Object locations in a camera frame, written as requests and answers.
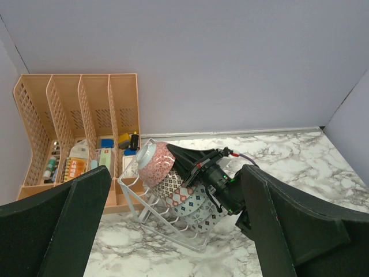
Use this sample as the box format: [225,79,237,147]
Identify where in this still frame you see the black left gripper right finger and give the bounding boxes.
[242,165,368,276]

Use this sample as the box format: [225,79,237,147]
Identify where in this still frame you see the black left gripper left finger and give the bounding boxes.
[1,166,111,276]

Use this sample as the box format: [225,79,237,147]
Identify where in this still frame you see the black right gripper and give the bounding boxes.
[167,144,245,215]

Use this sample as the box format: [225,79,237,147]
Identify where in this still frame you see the brown checker patterned bowl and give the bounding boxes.
[152,169,183,199]

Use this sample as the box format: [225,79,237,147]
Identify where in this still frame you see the black leaf patterned bowl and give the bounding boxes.
[136,142,175,188]

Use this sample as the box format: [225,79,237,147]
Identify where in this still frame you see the blue triangle patterned bowl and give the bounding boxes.
[172,185,208,216]

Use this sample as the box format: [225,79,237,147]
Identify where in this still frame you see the blue floral patterned bowl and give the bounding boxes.
[183,200,216,225]

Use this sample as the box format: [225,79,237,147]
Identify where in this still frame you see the red patterned bowl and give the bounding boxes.
[165,186,197,208]

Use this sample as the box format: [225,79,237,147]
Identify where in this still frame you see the white petal patterned bowl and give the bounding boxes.
[191,209,224,233]

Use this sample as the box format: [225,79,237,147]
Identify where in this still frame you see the white diamond patterned bowl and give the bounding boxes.
[194,211,227,233]

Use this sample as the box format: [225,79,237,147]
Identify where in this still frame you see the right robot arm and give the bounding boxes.
[167,144,256,238]

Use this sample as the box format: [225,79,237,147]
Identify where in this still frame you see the yellow black sponge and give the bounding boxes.
[118,133,131,149]

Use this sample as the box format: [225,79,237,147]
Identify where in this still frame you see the orange labelled box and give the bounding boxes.
[63,157,87,182]

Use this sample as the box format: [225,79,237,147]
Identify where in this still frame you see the white glue bottle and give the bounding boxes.
[43,156,57,180]

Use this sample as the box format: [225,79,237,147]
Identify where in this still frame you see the orange plastic file organizer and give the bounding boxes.
[13,73,140,199]

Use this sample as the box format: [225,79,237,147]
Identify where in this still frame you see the white wire dish rack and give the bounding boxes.
[117,137,231,253]

